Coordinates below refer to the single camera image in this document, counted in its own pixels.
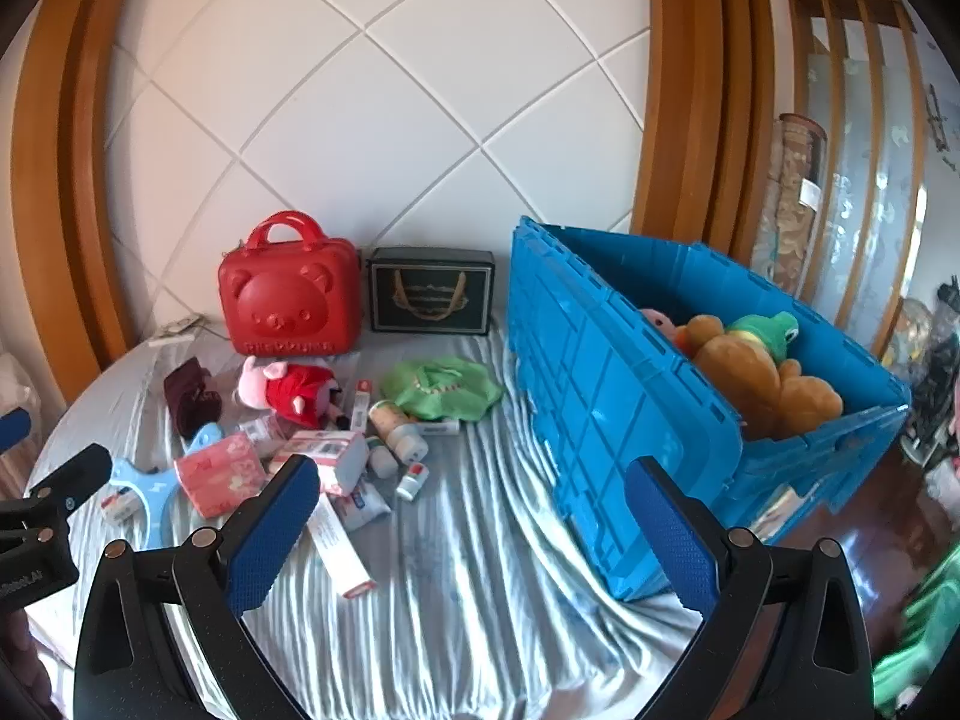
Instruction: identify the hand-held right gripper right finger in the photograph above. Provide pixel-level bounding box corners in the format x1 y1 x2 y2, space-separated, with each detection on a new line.
625 456 875 720

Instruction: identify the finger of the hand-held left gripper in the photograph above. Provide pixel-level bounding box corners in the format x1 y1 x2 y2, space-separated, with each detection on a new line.
25 444 113 516
0 406 35 455

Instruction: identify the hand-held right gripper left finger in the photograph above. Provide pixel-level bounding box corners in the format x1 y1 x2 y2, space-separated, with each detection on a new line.
73 456 353 720

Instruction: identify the blue plastic crate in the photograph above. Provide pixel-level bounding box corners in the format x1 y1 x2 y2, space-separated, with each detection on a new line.
506 216 913 602

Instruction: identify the cream bottle white cap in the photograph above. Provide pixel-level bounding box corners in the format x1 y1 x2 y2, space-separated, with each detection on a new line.
369 400 431 463

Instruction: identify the small white red packet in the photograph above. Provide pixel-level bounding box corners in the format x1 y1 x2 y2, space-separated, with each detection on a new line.
101 486 143 526

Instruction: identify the long white red box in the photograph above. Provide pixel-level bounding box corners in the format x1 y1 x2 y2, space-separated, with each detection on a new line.
307 496 376 599

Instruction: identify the pink tissue pack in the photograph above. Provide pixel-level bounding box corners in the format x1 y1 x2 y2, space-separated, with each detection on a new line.
174 436 268 517

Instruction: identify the white medicine box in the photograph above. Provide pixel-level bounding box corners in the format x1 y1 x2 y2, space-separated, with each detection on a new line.
289 431 370 496

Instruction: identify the small white box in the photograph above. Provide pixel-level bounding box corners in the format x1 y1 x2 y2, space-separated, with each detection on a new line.
238 414 290 458

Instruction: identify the dark maroon pouch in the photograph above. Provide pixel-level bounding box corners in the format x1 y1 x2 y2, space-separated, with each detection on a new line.
163 360 224 440

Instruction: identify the pink pig plush red dress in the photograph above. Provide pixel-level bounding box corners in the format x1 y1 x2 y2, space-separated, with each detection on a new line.
238 358 353 428

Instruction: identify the brown teddy bear plush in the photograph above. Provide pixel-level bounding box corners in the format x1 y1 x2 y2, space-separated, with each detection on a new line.
686 313 845 440

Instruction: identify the white power strip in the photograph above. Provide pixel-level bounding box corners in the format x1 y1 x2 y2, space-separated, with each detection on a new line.
148 315 205 350

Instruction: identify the striped grey bed sheet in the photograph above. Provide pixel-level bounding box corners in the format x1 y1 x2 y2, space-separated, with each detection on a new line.
26 330 706 720

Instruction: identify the pink plush toy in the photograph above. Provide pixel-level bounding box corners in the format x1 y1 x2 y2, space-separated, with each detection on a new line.
637 307 687 342

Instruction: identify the green fleece cloth striped trim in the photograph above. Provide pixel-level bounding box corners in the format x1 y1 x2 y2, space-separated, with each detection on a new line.
382 358 505 423

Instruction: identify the green frog plush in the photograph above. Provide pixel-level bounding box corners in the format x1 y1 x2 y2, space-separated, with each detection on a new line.
726 311 800 370

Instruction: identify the red bear-face suitcase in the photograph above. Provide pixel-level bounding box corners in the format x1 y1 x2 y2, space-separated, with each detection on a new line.
219 210 361 358

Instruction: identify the green plastic stool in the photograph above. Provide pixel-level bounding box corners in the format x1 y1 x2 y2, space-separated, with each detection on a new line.
874 562 960 715

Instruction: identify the wooden headboard pillar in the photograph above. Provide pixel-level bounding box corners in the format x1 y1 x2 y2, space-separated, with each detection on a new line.
11 0 155 406
630 0 775 263

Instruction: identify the dark clutter pile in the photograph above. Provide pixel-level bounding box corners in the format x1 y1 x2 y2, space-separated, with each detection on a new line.
885 281 960 503

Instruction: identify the pale rolled mat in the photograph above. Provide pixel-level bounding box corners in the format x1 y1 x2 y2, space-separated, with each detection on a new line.
750 165 781 282

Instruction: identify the patterned rolled carpet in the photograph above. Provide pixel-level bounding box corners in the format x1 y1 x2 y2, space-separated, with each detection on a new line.
769 114 828 293

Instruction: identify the wooden door frosted glass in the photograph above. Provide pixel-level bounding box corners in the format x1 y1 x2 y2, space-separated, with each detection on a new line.
784 0 931 361

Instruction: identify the white quilted headboard panel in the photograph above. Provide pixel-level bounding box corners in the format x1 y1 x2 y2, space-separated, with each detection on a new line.
101 0 653 346

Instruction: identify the black gift box gold handle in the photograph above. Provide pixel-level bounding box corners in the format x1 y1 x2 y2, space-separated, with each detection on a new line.
366 246 496 336

